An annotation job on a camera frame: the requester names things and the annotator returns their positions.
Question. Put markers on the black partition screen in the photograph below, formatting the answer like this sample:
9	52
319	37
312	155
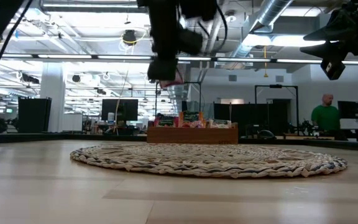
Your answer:
259	115

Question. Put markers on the white square column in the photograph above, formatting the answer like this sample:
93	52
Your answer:
53	102

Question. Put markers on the orange tea bag packet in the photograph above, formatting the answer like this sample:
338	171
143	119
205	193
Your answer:
191	119

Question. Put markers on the black round ceiling device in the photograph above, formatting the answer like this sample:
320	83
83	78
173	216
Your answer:
129	37

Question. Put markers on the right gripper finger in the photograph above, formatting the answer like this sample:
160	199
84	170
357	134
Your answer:
331	34
328	49

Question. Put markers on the white jug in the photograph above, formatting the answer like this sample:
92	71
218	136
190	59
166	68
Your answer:
111	117

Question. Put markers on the round woven placemat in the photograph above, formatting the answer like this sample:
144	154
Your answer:
210	161

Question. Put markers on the black computer monitor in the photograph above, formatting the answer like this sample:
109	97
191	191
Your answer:
120	109
348	109

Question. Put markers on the beige tea bag packet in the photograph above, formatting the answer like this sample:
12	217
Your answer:
219	124

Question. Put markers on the person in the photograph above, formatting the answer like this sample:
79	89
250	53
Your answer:
325	116

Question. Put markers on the long ceiling light strip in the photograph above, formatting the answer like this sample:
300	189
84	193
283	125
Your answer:
244	59

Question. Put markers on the black round lamp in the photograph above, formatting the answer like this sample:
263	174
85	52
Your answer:
76	78

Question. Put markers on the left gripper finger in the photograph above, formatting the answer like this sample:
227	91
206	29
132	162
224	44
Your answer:
162	69

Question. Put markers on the black frame stand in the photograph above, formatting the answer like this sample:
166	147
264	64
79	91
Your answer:
275	86
194	82

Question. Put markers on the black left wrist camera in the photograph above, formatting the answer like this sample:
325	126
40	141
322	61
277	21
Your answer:
190	42

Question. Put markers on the wooden compartment tray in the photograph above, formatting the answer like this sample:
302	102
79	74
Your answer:
191	137

